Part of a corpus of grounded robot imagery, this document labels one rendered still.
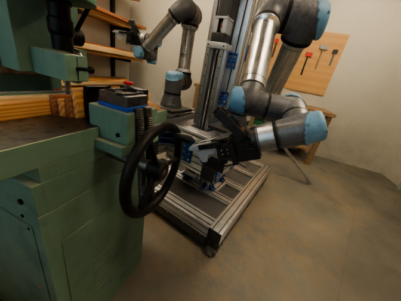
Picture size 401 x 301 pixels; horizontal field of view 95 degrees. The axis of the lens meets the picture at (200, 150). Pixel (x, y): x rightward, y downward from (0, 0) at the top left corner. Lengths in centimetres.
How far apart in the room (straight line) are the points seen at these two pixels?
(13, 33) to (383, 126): 433
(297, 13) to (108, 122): 69
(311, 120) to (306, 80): 333
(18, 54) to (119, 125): 34
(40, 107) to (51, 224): 32
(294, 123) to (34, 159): 58
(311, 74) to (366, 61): 74
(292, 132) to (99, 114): 50
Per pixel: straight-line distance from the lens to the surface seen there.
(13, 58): 77
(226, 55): 122
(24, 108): 67
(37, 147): 52
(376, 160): 446
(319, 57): 383
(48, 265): 73
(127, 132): 53
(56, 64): 68
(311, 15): 83
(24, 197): 60
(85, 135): 58
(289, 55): 89
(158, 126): 48
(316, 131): 49
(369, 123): 420
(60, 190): 60
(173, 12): 135
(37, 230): 64
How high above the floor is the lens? 110
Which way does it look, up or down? 24 degrees down
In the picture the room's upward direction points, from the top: 11 degrees clockwise
